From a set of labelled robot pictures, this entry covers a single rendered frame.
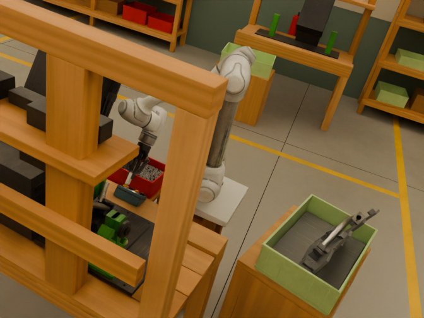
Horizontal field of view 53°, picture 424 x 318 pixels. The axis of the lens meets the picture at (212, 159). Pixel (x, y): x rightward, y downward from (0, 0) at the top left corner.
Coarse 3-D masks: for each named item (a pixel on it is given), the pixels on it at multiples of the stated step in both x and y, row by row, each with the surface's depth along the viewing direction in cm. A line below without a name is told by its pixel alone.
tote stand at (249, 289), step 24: (288, 216) 260; (264, 240) 237; (240, 264) 220; (360, 264) 237; (240, 288) 227; (264, 288) 217; (240, 312) 233; (264, 312) 222; (288, 312) 213; (312, 312) 204
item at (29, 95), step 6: (12, 90) 154; (18, 90) 155; (24, 90) 156; (30, 90) 157; (12, 96) 154; (18, 96) 153; (24, 96) 153; (30, 96) 153; (36, 96) 154; (42, 96) 155; (12, 102) 155; (18, 102) 154; (24, 102) 153; (30, 102) 151; (24, 108) 154
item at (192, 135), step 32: (64, 64) 122; (64, 96) 127; (96, 96) 130; (64, 128) 133; (96, 128) 137; (192, 128) 113; (192, 160) 117; (64, 192) 146; (160, 192) 127; (192, 192) 125; (160, 224) 132; (64, 256) 161; (160, 256) 139; (64, 288) 171; (160, 288) 145
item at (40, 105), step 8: (0, 72) 158; (0, 80) 153; (8, 80) 156; (0, 88) 154; (8, 88) 158; (0, 96) 156; (32, 104) 144; (40, 104) 145; (32, 112) 144; (40, 112) 142; (32, 120) 145; (40, 120) 143; (40, 128) 145
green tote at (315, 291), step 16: (304, 208) 251; (320, 208) 254; (336, 208) 247; (288, 224) 234; (336, 224) 251; (272, 240) 219; (368, 240) 243; (272, 256) 208; (272, 272) 212; (288, 272) 206; (304, 272) 200; (352, 272) 205; (288, 288) 209; (304, 288) 204; (320, 288) 198; (320, 304) 201
